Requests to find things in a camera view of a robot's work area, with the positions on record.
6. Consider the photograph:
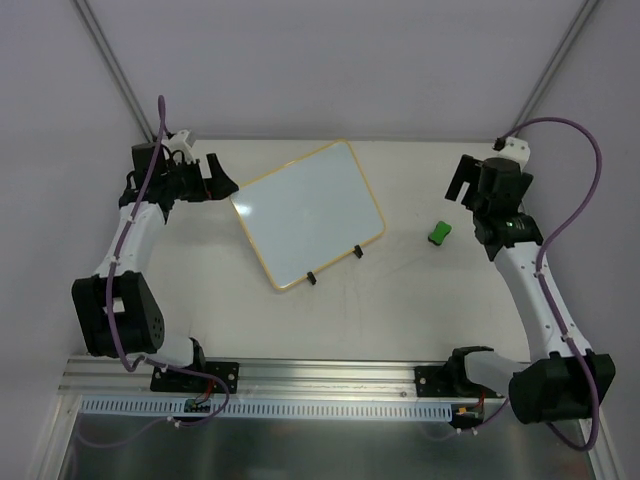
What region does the green whiteboard eraser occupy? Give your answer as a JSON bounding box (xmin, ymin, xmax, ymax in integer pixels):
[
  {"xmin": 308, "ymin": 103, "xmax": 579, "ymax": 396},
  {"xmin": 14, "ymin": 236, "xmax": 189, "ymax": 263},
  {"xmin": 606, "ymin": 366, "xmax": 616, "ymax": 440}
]
[{"xmin": 427, "ymin": 221, "xmax": 452, "ymax": 246}]

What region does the gold framed whiteboard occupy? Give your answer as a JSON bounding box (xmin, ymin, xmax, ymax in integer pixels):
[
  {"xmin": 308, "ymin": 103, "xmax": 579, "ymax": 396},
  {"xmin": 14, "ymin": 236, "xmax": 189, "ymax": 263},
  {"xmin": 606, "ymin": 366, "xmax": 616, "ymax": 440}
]
[{"xmin": 230, "ymin": 140, "xmax": 386, "ymax": 291}]

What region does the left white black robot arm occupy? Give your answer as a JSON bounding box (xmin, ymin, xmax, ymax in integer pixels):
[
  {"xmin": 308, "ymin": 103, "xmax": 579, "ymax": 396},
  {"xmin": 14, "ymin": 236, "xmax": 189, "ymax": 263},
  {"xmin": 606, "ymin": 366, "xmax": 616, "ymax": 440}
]
[{"xmin": 71, "ymin": 142, "xmax": 239, "ymax": 396}]

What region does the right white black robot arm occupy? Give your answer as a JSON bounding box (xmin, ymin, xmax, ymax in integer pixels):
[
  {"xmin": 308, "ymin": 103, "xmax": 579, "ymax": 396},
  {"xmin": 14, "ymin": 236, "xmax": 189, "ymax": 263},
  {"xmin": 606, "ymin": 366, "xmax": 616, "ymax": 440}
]
[{"xmin": 445, "ymin": 155, "xmax": 616, "ymax": 424}]

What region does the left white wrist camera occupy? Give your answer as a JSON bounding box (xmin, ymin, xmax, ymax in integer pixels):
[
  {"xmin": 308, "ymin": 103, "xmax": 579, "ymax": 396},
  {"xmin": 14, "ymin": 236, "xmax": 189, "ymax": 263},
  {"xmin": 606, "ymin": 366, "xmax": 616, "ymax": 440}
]
[{"xmin": 162, "ymin": 130, "xmax": 195, "ymax": 163}]

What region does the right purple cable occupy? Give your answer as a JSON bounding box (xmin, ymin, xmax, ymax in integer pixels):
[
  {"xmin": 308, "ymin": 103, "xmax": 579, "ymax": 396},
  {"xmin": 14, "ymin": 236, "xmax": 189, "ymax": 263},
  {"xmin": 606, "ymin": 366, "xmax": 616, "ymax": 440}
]
[{"xmin": 429, "ymin": 117, "xmax": 604, "ymax": 451}]

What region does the purple cable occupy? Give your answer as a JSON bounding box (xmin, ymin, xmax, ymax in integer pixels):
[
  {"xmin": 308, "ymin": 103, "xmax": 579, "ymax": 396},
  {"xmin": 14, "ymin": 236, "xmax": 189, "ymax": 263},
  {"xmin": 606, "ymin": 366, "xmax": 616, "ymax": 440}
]
[
  {"xmin": 74, "ymin": 95, "xmax": 231, "ymax": 449},
  {"xmin": 429, "ymin": 117, "xmax": 604, "ymax": 451}
]

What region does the left aluminium frame post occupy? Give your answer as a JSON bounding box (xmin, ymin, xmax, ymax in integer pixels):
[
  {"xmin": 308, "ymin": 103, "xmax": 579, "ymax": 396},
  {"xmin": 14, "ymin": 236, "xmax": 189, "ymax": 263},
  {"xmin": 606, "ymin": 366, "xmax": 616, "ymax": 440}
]
[{"xmin": 70, "ymin": 0, "xmax": 156, "ymax": 142}]

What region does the aluminium frame post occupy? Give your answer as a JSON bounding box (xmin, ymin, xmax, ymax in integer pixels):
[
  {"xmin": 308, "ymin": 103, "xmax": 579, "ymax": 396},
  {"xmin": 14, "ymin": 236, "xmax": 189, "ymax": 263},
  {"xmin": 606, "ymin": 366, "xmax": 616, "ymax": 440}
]
[
  {"xmin": 512, "ymin": 0, "xmax": 601, "ymax": 128},
  {"xmin": 70, "ymin": 0, "xmax": 156, "ymax": 142}
]

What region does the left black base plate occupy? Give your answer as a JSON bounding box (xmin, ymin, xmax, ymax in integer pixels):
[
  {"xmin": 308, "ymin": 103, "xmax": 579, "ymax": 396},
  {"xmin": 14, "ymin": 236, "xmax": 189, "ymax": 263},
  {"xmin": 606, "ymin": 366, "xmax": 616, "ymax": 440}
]
[{"xmin": 150, "ymin": 361, "xmax": 240, "ymax": 395}]

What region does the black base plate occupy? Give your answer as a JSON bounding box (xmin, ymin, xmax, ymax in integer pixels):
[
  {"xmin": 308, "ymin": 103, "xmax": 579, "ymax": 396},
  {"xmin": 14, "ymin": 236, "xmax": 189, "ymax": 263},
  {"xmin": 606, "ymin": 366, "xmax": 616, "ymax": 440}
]
[
  {"xmin": 150, "ymin": 361, "xmax": 240, "ymax": 395},
  {"xmin": 414, "ymin": 364, "xmax": 501, "ymax": 399}
]

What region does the right aluminium frame post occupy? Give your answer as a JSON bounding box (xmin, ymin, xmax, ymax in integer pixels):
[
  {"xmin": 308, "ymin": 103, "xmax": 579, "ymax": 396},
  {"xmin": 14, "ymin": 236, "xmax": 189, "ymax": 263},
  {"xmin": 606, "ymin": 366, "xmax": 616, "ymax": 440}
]
[{"xmin": 512, "ymin": 0, "xmax": 601, "ymax": 128}]

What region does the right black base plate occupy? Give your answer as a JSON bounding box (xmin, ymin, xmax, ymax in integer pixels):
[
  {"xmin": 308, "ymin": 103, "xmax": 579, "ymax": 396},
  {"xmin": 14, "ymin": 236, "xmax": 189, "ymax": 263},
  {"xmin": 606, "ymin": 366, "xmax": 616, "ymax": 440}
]
[{"xmin": 414, "ymin": 364, "xmax": 501, "ymax": 399}]

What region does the aluminium mounting rail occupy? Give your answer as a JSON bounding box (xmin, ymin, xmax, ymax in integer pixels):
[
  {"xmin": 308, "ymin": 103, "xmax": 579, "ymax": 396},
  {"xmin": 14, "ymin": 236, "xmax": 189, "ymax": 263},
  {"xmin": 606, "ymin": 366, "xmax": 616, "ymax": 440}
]
[{"xmin": 57, "ymin": 356, "xmax": 463, "ymax": 401}]

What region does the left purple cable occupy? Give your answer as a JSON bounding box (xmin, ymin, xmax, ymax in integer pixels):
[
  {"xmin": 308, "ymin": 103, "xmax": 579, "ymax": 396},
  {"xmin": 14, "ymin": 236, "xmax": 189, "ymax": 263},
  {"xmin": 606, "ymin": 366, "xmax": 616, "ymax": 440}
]
[{"xmin": 74, "ymin": 95, "xmax": 231, "ymax": 449}]

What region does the white slotted cable duct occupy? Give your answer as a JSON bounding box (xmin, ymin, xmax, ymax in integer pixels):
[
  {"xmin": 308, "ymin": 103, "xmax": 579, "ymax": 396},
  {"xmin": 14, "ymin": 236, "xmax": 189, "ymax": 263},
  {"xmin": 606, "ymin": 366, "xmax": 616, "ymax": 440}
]
[{"xmin": 79, "ymin": 395, "xmax": 453, "ymax": 423}]

